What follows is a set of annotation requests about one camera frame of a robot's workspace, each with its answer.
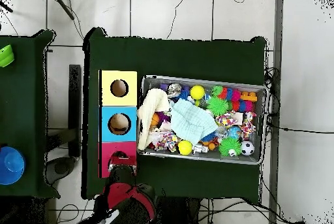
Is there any cream knit cloth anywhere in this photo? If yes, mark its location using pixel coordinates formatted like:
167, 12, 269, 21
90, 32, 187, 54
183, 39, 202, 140
136, 88, 172, 152

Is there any light blue knit cloth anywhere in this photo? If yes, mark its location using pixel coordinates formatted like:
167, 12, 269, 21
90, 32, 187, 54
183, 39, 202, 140
170, 99, 219, 146

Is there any blue bowl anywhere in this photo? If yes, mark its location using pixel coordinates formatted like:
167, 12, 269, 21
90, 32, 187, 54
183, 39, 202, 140
0, 146, 26, 185

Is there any wooden box with three holes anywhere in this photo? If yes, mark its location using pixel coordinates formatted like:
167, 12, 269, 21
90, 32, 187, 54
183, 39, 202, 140
98, 69, 138, 179

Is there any clear mesh bin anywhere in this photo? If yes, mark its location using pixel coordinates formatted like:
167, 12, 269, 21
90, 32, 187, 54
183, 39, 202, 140
136, 74, 268, 166

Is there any orange toy basketball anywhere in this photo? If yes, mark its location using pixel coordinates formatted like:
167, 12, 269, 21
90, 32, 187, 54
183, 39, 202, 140
150, 112, 160, 127

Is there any grey round base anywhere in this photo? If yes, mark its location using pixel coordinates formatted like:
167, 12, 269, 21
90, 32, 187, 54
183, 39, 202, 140
45, 155, 77, 185

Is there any yellow ball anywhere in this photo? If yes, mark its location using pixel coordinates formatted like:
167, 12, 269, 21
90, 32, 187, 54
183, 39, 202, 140
177, 140, 193, 156
189, 84, 206, 101

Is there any black upright panel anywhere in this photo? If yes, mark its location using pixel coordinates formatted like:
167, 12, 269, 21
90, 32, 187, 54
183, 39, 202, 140
68, 64, 82, 158

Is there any green spiky eyed ball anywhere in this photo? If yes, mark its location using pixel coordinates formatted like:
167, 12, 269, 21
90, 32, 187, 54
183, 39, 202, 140
218, 136, 243, 157

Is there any plain green spiky ball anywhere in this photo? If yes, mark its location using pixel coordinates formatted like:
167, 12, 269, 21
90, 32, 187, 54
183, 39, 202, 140
207, 96, 230, 117

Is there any green covered side table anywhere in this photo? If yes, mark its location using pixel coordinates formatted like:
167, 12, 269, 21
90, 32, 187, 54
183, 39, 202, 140
0, 29, 61, 199

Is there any dark green table cloth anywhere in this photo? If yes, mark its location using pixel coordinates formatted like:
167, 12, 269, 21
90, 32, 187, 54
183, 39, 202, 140
82, 27, 267, 200

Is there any small soccer ball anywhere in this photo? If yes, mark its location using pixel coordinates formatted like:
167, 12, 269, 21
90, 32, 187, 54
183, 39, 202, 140
240, 140, 256, 156

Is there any rainbow spiky caterpillar toy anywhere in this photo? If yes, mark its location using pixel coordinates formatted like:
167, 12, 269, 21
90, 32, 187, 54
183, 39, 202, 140
211, 85, 254, 113

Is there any green cup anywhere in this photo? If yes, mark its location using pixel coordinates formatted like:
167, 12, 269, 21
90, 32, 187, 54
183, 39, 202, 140
0, 44, 16, 68

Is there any black tripod leg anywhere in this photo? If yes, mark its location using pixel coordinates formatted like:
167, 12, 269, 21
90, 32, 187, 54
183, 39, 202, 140
0, 0, 14, 14
49, 0, 76, 21

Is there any black cable bundle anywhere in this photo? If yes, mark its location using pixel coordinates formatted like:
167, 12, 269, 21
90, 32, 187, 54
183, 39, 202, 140
263, 66, 281, 116

